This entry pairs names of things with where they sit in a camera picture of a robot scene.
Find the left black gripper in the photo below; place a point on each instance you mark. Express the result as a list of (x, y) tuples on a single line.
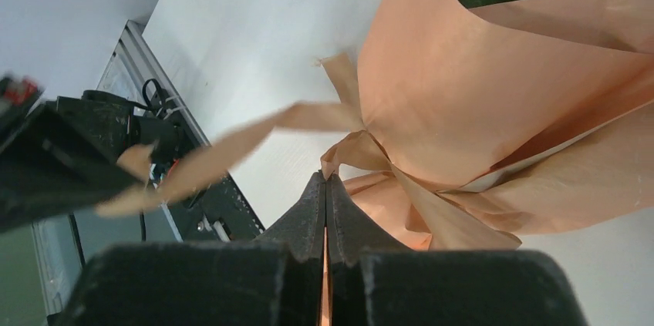
[(49, 166)]

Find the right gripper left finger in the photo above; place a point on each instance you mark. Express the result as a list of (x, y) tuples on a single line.
[(275, 279)]

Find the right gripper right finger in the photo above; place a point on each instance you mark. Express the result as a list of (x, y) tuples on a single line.
[(376, 280)]

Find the tan ribbon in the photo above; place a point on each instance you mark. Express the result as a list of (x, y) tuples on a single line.
[(408, 212)]

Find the beige wrapping paper sheet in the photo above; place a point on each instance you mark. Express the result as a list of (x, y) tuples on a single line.
[(525, 117)]

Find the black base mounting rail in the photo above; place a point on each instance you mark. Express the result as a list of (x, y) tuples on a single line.
[(150, 139)]

